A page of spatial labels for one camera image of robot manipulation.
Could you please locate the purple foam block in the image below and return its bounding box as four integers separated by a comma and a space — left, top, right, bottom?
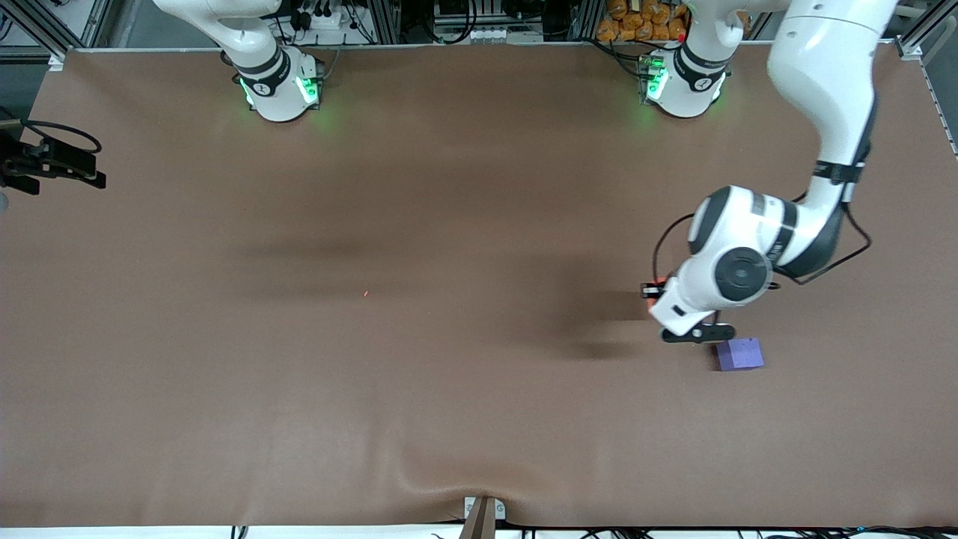
716, 337, 766, 372

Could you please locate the green lit controller board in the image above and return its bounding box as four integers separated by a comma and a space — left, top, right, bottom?
636, 52, 667, 104

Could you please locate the bag of orange fruits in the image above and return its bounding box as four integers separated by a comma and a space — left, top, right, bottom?
596, 0, 754, 43

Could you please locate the white power strip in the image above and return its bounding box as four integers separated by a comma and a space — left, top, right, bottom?
294, 6, 347, 32

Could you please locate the brown table mat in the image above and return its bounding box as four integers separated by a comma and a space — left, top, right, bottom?
0, 43, 958, 529

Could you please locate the brown clamp bar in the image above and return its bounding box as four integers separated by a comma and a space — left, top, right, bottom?
458, 499, 498, 539

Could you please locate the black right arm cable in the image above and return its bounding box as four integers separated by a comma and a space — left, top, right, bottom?
21, 120, 103, 155

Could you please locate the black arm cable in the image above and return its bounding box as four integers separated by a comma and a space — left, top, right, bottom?
651, 202, 873, 289
21, 120, 103, 155

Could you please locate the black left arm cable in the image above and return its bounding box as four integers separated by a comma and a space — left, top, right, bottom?
651, 202, 873, 289

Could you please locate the metal table clamp bracket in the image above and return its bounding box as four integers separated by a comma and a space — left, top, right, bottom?
464, 496, 507, 522

